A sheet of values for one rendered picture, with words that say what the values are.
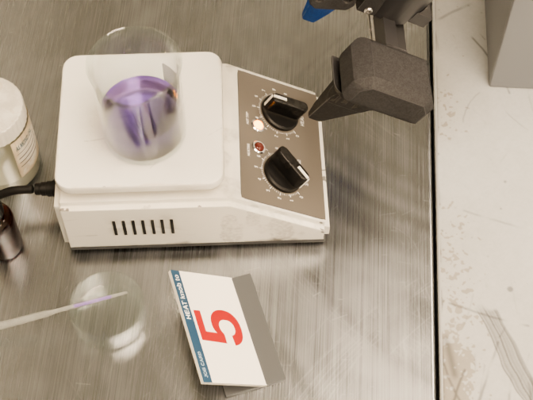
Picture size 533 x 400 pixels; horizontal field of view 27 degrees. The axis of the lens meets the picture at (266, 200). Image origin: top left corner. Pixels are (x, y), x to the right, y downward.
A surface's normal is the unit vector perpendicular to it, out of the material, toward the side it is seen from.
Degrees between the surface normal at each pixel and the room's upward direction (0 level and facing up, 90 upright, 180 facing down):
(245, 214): 90
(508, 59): 90
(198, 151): 0
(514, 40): 90
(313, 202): 30
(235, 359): 40
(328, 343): 0
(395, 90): 52
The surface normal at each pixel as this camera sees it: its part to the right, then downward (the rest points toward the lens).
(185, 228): 0.04, 0.85
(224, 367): 0.62, -0.56
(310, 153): 0.50, -0.47
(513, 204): 0.00, -0.52
